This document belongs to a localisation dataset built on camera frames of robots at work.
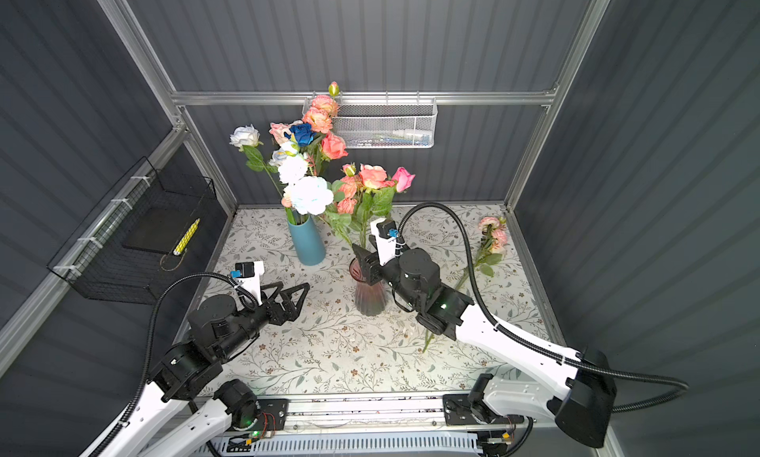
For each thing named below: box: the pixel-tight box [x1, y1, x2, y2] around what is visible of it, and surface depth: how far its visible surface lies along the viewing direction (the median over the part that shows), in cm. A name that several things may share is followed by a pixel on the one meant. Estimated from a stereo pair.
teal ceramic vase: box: [287, 214, 326, 267], surface depth 96 cm
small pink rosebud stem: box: [391, 166, 416, 193], surface depth 70 cm
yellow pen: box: [173, 217, 201, 257], surface depth 76 cm
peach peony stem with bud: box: [301, 81, 340, 135], surface depth 77 cm
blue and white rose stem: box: [284, 122, 317, 148], surface depth 71 cm
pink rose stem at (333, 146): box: [321, 131, 350, 161], surface depth 74 cm
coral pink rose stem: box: [358, 163, 396, 221], surface depth 70 cm
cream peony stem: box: [277, 155, 357, 251], surface depth 57 cm
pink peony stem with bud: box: [336, 163, 367, 247], surface depth 72 cm
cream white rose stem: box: [229, 123, 285, 203], surface depth 77 cm
